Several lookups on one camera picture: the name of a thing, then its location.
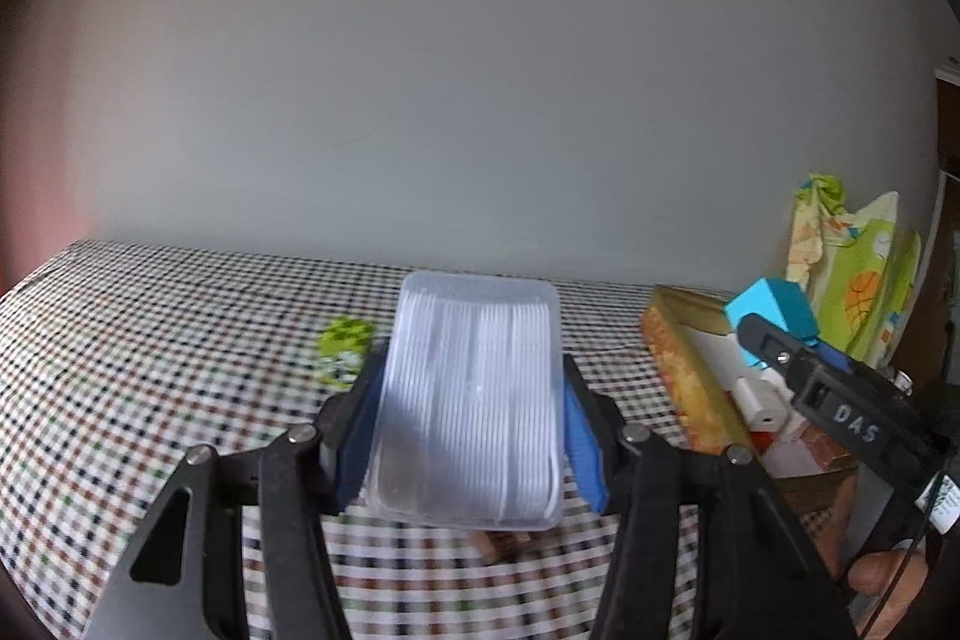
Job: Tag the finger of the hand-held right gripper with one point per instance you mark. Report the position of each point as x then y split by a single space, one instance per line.
765 340

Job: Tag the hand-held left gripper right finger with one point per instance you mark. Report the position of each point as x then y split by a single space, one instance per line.
585 452

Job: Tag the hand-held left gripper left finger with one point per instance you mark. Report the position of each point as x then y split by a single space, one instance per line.
356 445

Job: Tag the teal building block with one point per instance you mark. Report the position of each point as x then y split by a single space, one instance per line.
776 306

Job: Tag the rose gold framed palette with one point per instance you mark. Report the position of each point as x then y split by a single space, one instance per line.
821 449

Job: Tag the white box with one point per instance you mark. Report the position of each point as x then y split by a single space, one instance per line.
761 400

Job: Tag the gold tin box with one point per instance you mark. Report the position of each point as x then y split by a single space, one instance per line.
675 347

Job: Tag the red building block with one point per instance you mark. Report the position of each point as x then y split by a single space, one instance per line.
761 441

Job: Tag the green building block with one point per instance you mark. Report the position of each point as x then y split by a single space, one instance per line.
345 336

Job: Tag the clear plastic box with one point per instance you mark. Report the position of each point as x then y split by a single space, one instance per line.
465 400

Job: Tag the wooden comb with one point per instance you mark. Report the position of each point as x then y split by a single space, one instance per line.
491 544

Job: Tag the person's right hand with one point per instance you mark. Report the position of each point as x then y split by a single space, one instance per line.
881 576

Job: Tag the green yellow printed cloth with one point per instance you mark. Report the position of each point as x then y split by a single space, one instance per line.
862 280

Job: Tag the brown wooden wardrobe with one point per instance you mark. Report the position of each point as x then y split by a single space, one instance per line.
949 235

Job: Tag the checkered tablecloth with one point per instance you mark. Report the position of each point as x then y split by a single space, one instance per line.
150 347

